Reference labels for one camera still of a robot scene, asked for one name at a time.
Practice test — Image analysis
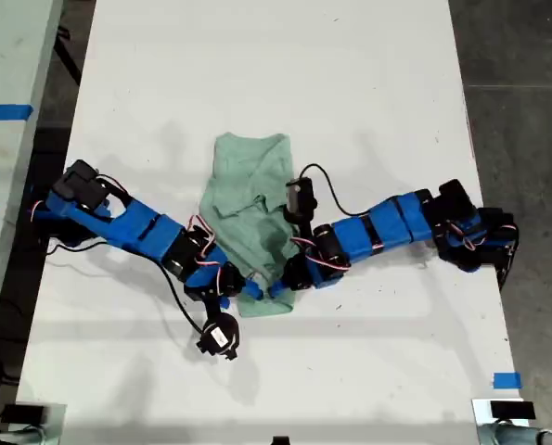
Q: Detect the pale side table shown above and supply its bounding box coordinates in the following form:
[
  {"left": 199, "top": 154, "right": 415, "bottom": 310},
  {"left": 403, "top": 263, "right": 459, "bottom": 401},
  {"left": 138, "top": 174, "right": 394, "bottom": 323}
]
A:
[{"left": 0, "top": 0, "right": 66, "bottom": 362}]

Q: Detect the black camera box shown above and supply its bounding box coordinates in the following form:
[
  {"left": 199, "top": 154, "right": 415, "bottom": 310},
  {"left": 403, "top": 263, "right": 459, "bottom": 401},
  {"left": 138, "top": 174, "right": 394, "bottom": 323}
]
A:
[
  {"left": 282, "top": 177, "right": 318, "bottom": 223},
  {"left": 195, "top": 312, "right": 240, "bottom": 362}
]

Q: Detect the pale green T-shirt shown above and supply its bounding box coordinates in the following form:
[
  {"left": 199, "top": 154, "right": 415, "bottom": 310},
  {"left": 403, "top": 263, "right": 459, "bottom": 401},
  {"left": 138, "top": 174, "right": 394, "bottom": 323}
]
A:
[{"left": 197, "top": 132, "right": 304, "bottom": 319}]

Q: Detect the black table brace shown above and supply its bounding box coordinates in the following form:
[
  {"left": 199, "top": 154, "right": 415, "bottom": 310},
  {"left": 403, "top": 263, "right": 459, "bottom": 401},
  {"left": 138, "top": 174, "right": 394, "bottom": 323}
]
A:
[{"left": 52, "top": 25, "right": 84, "bottom": 87}]

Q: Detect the black camera stalk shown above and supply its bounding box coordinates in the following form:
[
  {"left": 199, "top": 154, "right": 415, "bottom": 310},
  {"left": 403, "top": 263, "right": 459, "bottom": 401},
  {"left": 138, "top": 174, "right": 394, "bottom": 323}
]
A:
[
  {"left": 296, "top": 220, "right": 314, "bottom": 254},
  {"left": 200, "top": 286, "right": 230, "bottom": 321}
]

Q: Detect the small black box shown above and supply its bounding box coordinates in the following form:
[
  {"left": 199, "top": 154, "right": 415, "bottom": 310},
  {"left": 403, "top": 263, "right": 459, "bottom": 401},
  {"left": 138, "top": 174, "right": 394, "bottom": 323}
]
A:
[
  {"left": 1, "top": 404, "right": 49, "bottom": 424},
  {"left": 490, "top": 400, "right": 536, "bottom": 421}
]

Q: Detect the grey metal clamp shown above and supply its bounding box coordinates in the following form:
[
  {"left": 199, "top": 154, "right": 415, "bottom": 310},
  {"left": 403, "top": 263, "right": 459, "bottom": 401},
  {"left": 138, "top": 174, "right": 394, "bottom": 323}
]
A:
[
  {"left": 0, "top": 426, "right": 49, "bottom": 445},
  {"left": 477, "top": 424, "right": 552, "bottom": 445}
]

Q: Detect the black camera cable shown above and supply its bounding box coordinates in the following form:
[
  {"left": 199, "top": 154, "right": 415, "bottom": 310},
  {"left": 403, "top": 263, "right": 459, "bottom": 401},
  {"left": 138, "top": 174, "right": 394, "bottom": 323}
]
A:
[
  {"left": 301, "top": 162, "right": 379, "bottom": 218},
  {"left": 45, "top": 238, "right": 207, "bottom": 335}
]

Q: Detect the square blue tape piece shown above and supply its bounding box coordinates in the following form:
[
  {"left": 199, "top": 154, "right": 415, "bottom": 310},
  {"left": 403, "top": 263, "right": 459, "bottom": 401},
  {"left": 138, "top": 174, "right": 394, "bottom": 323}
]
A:
[{"left": 493, "top": 372, "right": 522, "bottom": 390}]

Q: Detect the black table clamp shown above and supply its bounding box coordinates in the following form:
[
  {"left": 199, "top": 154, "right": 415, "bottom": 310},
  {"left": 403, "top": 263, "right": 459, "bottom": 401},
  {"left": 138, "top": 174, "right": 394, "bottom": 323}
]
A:
[{"left": 496, "top": 238, "right": 521, "bottom": 292}]

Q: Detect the long blue tape strip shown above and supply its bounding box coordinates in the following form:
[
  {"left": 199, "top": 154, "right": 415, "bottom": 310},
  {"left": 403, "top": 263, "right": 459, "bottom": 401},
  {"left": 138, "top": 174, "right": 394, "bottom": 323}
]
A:
[{"left": 0, "top": 104, "right": 34, "bottom": 122}]

